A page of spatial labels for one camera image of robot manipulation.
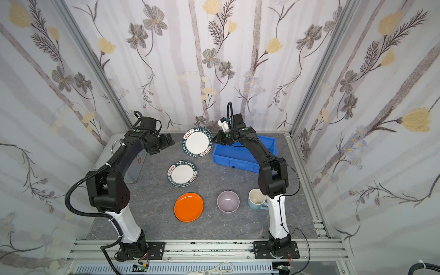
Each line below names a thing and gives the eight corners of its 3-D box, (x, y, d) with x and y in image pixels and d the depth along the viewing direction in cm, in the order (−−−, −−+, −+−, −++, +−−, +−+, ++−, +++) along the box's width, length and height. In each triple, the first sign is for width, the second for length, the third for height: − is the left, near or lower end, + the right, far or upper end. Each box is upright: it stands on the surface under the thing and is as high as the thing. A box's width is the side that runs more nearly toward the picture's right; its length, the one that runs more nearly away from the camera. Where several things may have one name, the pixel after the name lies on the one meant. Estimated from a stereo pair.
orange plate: (172, 222, 84) (171, 220, 81) (177, 195, 93) (176, 192, 91) (202, 222, 84) (202, 220, 82) (204, 195, 93) (204, 192, 91)
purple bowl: (226, 219, 85) (227, 215, 80) (213, 204, 89) (213, 200, 85) (241, 205, 89) (242, 200, 85) (228, 191, 94) (229, 186, 90)
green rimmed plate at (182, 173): (165, 186, 96) (164, 184, 94) (171, 162, 107) (170, 160, 105) (196, 187, 96) (195, 185, 94) (199, 162, 107) (198, 160, 105)
